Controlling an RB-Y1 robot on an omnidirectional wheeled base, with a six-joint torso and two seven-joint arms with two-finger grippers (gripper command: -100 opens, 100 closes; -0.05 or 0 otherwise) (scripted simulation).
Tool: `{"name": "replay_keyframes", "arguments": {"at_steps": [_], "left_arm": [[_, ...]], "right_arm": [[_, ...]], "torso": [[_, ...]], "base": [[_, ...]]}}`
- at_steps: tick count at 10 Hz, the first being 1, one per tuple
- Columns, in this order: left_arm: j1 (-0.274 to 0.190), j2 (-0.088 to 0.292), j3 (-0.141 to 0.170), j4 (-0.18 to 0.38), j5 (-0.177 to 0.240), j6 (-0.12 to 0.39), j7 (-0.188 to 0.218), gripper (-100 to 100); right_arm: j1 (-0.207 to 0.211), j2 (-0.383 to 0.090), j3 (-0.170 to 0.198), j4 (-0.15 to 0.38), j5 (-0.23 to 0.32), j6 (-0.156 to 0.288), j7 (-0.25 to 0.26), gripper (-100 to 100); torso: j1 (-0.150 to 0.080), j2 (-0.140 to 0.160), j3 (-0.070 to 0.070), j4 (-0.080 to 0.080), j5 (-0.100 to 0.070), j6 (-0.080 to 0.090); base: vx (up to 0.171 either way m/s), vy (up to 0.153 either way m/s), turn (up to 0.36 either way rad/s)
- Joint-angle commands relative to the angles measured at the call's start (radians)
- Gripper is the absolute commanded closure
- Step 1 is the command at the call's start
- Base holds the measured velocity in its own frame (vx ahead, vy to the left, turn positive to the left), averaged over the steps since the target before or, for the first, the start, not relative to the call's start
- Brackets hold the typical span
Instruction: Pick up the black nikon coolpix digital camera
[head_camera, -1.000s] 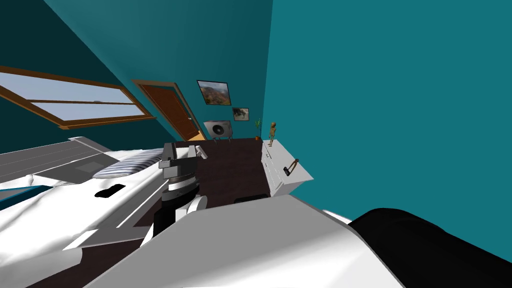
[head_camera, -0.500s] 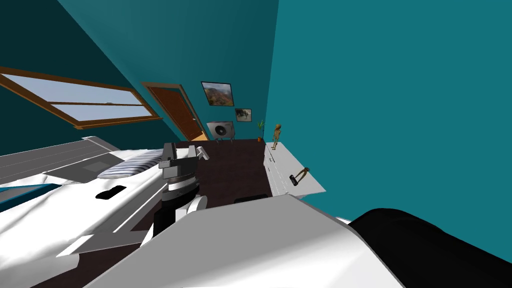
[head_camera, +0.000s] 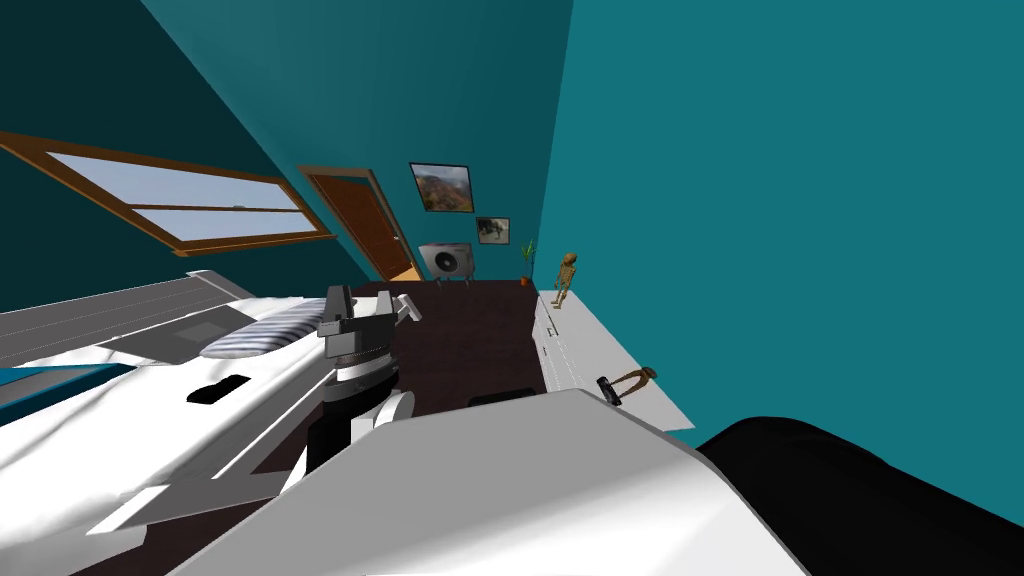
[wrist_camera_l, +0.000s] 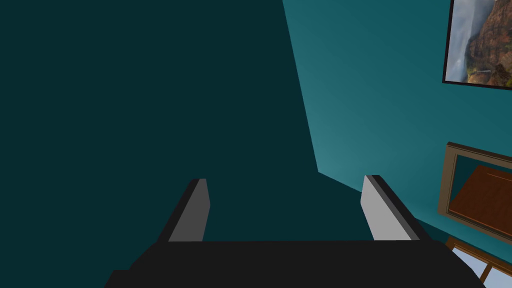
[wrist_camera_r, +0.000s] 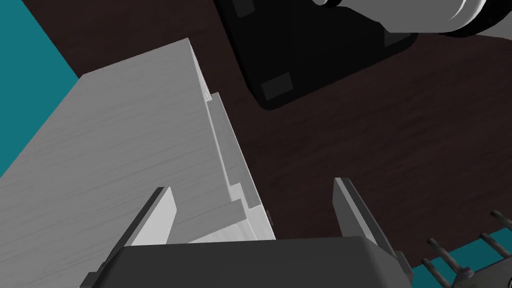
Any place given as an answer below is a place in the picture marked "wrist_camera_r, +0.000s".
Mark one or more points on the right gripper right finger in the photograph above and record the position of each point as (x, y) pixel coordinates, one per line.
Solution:
(354, 216)

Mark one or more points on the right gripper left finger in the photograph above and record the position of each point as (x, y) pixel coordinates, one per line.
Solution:
(156, 224)

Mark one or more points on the white wooden cupboard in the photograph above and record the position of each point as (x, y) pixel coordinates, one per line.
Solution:
(112, 152)

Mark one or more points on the white drawer front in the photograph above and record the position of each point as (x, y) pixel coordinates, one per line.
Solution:
(231, 156)

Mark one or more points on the dark grey spindle chair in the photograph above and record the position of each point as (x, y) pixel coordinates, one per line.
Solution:
(466, 275)

